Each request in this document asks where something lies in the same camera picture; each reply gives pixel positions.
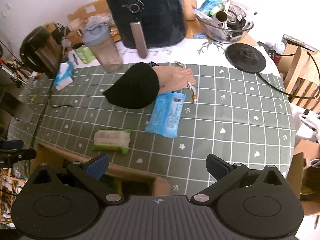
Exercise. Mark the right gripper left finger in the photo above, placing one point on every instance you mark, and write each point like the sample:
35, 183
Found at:
87, 175

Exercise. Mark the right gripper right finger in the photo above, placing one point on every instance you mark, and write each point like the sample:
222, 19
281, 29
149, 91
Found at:
227, 177

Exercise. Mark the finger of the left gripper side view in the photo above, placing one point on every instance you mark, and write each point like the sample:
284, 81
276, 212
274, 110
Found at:
12, 151

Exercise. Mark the green wet wipes pack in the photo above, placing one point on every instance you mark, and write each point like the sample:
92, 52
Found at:
112, 140

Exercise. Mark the blue wet wipes pack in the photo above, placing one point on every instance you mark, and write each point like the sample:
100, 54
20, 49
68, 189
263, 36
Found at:
166, 113

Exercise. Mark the cardboard box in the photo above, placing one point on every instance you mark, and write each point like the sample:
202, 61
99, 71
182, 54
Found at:
122, 180

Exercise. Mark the blue tissue pack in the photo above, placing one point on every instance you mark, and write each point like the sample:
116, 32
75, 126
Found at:
65, 76

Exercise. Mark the black electric kettle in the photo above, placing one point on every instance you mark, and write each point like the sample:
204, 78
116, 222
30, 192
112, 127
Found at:
40, 52

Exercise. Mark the black kettle base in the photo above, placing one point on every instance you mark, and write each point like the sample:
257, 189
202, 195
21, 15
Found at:
245, 58

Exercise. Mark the wooden chair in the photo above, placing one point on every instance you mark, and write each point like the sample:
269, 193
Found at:
302, 80

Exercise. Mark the grey lid shaker bottle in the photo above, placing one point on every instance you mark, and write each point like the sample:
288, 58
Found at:
98, 39

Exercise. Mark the glass bowl of clutter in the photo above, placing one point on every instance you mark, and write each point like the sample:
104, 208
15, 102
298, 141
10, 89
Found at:
225, 21

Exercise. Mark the wooden rack behind table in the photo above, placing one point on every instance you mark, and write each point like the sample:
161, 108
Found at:
83, 13

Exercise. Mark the dark blue air fryer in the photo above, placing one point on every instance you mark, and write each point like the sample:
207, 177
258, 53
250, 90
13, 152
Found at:
145, 24

